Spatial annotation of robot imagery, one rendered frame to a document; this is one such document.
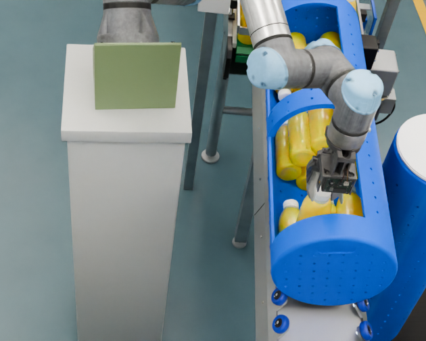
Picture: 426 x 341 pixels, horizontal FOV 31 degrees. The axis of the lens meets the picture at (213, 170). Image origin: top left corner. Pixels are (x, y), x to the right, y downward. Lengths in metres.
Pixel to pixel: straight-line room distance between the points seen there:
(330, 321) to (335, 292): 0.09
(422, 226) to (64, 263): 1.42
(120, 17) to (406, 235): 1.03
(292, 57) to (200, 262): 1.73
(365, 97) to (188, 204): 1.88
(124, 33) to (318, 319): 0.82
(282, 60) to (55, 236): 1.87
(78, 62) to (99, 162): 0.27
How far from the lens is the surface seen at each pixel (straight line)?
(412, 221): 2.23
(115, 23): 1.85
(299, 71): 1.42
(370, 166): 1.83
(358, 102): 1.42
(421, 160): 2.15
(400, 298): 2.55
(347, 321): 1.91
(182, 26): 4.02
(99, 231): 2.23
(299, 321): 1.88
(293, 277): 1.77
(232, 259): 3.06
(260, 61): 1.39
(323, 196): 1.68
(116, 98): 1.90
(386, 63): 2.68
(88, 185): 2.06
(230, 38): 2.57
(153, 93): 1.90
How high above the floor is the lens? 2.52
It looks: 49 degrees down
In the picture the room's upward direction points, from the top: 10 degrees clockwise
